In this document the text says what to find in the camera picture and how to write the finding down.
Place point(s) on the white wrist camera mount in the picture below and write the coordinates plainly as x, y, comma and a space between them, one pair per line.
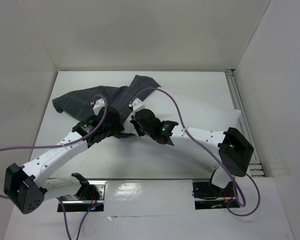
97, 105
136, 105

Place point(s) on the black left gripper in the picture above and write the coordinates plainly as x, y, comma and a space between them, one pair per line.
118, 127

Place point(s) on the dark grey checked pillowcase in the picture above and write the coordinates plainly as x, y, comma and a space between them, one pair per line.
77, 103

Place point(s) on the white pillow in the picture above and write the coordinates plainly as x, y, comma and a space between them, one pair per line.
204, 121

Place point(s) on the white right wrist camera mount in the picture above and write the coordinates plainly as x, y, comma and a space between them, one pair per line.
136, 105

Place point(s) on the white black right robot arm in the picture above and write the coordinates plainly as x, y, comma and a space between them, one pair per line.
233, 150

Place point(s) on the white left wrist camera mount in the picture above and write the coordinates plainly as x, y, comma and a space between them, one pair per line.
97, 105

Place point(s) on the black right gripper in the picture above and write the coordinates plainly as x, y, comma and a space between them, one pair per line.
139, 119

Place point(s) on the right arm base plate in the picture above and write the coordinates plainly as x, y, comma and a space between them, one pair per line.
209, 197

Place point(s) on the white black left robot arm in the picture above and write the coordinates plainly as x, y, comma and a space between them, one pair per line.
29, 185

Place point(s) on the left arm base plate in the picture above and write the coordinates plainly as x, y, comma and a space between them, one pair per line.
93, 199

